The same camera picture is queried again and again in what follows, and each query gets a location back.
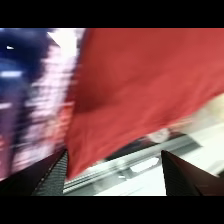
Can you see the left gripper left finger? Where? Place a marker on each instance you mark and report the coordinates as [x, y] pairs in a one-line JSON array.
[[36, 180]]

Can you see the red T-shirt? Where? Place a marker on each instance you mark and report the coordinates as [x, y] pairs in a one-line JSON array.
[[143, 86]]

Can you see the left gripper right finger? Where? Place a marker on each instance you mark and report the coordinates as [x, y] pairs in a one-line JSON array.
[[186, 180]]

